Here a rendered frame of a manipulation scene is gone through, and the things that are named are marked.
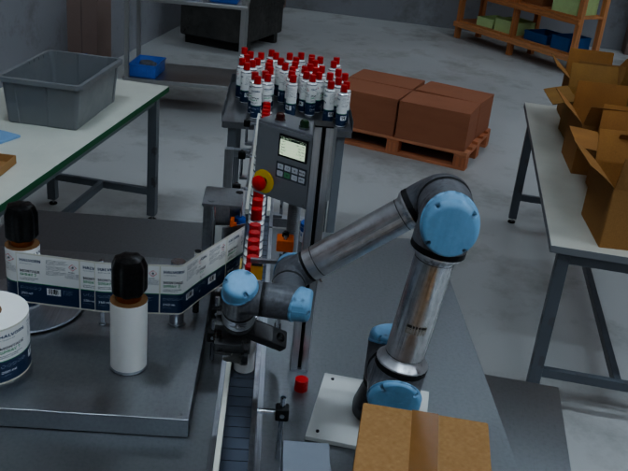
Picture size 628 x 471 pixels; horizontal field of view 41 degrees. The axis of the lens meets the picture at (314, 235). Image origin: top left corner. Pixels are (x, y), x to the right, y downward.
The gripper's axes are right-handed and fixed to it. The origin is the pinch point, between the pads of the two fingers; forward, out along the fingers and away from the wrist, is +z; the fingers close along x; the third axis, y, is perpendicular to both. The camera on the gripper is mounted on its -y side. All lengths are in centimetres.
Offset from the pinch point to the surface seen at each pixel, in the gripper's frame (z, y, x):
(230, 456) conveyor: -10.0, 1.5, 28.1
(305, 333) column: 4.7, -14.5, -11.1
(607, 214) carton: 61, -132, -102
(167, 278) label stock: 2.8, 21.9, -23.3
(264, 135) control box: -34, 0, -43
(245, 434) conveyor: -6.1, -1.3, 21.3
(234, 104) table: 124, 18, -205
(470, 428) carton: -39, -43, 31
